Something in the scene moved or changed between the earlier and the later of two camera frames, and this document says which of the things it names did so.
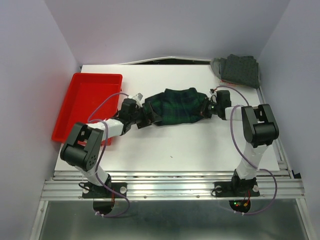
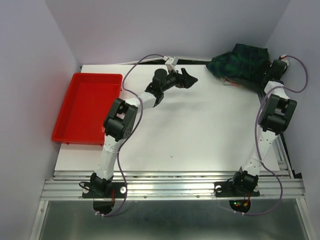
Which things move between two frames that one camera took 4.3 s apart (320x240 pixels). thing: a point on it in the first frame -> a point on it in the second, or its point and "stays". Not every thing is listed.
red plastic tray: [92, 97] stays
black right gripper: [208, 115] -> [269, 67]
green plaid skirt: [177, 105] -> [246, 65]
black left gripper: [146, 121] -> [189, 80]
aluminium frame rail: [173, 185] stays
